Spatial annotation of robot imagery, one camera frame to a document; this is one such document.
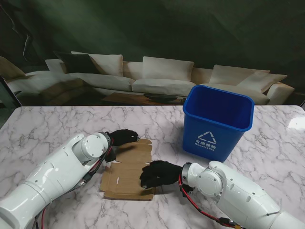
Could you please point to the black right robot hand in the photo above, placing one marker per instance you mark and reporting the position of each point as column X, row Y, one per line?
column 159, row 174

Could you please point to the printed sofa backdrop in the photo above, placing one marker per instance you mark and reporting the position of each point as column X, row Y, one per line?
column 152, row 47

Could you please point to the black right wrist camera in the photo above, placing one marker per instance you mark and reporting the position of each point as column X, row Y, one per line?
column 188, row 190

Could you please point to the blue recycling bin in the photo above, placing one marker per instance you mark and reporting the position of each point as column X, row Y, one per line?
column 212, row 133

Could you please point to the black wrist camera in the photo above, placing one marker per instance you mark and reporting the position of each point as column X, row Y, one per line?
column 188, row 190
column 111, row 155

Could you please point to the brown cardboard box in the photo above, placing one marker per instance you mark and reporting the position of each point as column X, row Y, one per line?
column 126, row 171

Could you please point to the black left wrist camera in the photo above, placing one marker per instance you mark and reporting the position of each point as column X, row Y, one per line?
column 111, row 155

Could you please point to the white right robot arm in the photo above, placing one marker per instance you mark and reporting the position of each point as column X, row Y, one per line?
column 238, row 190

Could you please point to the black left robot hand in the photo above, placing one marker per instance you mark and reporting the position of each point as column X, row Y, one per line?
column 124, row 137

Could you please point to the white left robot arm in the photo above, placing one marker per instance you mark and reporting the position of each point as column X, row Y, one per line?
column 47, row 176

